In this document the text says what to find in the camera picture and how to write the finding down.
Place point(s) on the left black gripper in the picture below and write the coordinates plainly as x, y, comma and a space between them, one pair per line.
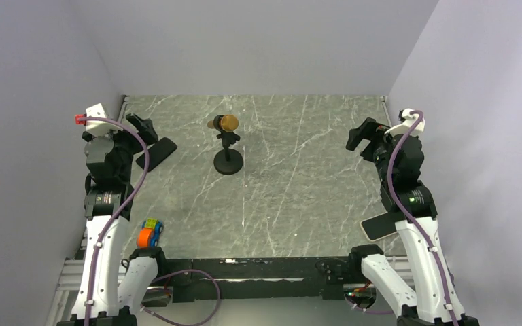
143, 128

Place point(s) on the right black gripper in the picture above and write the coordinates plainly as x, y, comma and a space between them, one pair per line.
368, 130

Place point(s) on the black phone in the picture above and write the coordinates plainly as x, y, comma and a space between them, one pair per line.
160, 151

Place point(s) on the beige phone case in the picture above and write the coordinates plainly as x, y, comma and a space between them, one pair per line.
369, 235

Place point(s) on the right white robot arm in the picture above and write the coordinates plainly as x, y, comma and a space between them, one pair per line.
411, 213

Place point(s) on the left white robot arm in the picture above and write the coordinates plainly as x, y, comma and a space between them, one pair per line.
104, 299

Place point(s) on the gold microphone on black stand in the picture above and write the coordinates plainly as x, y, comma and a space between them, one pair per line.
228, 161

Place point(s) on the colourful toy car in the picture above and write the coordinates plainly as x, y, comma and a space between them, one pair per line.
150, 233

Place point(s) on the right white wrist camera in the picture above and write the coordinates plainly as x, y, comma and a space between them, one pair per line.
412, 122

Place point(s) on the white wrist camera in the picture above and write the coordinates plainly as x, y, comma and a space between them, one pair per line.
96, 122
412, 122

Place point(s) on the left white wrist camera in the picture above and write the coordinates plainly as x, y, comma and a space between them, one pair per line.
96, 122

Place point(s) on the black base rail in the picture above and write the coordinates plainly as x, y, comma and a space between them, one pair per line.
188, 280

